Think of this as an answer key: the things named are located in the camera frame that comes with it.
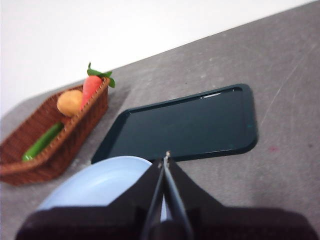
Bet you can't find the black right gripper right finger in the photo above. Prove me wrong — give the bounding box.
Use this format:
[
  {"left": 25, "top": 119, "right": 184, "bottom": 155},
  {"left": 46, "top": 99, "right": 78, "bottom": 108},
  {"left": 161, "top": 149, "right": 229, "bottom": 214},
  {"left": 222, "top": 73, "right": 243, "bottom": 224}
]
[{"left": 159, "top": 151, "right": 320, "bottom": 240}]

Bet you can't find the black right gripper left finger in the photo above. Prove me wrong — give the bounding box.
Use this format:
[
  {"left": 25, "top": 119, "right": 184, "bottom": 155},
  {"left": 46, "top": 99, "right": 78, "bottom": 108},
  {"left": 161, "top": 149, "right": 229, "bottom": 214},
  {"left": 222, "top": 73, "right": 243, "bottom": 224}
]
[{"left": 14, "top": 158, "right": 166, "bottom": 240}]

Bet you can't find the light blue plate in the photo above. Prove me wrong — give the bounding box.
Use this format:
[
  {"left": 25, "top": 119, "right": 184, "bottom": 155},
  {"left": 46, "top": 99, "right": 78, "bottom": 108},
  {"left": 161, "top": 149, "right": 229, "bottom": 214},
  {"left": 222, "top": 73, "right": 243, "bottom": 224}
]
[{"left": 37, "top": 155, "right": 174, "bottom": 223}]

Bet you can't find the long green pepper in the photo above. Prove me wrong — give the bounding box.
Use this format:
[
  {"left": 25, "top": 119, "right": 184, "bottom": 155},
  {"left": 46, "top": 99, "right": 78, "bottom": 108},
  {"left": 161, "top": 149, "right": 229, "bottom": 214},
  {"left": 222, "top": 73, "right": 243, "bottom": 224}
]
[{"left": 21, "top": 121, "right": 65, "bottom": 162}]

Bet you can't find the brown wicker basket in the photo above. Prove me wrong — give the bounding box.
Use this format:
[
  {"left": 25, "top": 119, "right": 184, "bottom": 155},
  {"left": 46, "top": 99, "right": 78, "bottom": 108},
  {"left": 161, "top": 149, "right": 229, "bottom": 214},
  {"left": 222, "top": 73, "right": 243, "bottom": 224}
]
[{"left": 0, "top": 77, "right": 111, "bottom": 186}]

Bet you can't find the dark green plastic tray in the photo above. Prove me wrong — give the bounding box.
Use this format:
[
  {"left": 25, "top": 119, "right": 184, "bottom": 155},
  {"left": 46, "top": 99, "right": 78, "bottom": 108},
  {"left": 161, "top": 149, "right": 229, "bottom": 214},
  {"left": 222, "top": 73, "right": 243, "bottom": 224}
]
[{"left": 91, "top": 83, "right": 259, "bottom": 165}]

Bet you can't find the yellow-brown potato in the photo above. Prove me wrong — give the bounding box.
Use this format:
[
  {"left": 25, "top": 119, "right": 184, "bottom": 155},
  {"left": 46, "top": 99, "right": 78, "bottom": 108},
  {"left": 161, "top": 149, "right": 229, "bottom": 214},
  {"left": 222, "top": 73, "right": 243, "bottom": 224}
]
[{"left": 56, "top": 89, "right": 84, "bottom": 118}]

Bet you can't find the orange carrot with green leaves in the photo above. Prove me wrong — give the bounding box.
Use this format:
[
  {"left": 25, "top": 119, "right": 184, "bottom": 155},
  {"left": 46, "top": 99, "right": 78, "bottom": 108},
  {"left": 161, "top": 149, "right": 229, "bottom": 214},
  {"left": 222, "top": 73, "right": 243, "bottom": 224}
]
[{"left": 79, "top": 62, "right": 116, "bottom": 111}]

